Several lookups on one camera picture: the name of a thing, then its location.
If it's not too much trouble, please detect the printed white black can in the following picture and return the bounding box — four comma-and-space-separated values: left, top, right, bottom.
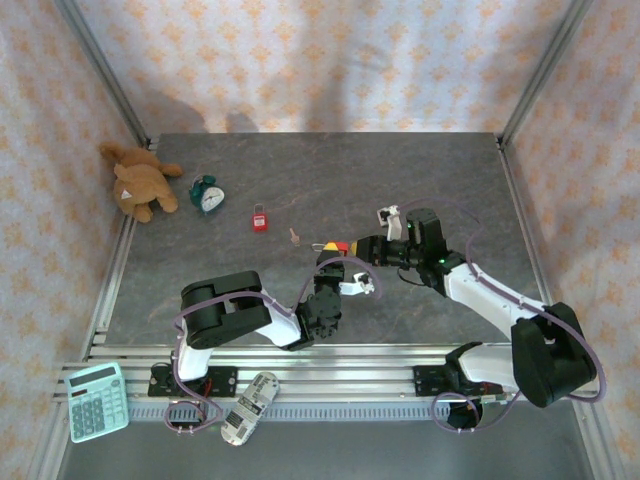
219, 370, 281, 446

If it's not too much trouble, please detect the teal alarm clock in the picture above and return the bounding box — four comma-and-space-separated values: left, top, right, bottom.
188, 173, 225, 216

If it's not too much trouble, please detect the orange patterned white fabric backdrop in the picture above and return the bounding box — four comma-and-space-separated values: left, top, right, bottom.
0, 0, 640, 480

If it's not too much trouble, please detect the brown teddy bear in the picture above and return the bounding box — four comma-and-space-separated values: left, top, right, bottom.
98, 141, 184, 224

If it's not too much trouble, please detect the mint green calculator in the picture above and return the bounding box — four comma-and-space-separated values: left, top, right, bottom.
63, 362, 131, 444

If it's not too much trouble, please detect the aluminium mounting rail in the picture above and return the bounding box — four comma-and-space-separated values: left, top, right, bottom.
52, 344, 599, 404

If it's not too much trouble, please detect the slotted grey cable duct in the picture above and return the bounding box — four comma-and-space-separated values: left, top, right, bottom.
128, 403, 451, 422

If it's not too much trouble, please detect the aluminium table side rail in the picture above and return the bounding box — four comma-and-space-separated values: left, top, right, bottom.
79, 214, 139, 361
497, 139, 571, 359

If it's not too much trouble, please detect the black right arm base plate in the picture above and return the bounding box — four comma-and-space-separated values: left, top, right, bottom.
412, 364, 501, 399

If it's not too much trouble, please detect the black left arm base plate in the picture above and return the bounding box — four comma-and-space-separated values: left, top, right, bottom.
148, 366, 239, 400

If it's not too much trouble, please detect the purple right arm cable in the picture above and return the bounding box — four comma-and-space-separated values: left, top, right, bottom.
389, 197, 611, 434

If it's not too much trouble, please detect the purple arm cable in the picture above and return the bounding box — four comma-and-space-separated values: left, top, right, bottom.
164, 257, 384, 436
389, 197, 611, 434

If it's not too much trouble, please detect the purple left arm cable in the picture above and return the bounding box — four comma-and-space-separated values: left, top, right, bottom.
164, 257, 384, 436

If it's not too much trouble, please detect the aluminium frame post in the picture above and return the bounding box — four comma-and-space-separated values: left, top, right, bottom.
499, 0, 594, 149
52, 0, 151, 146

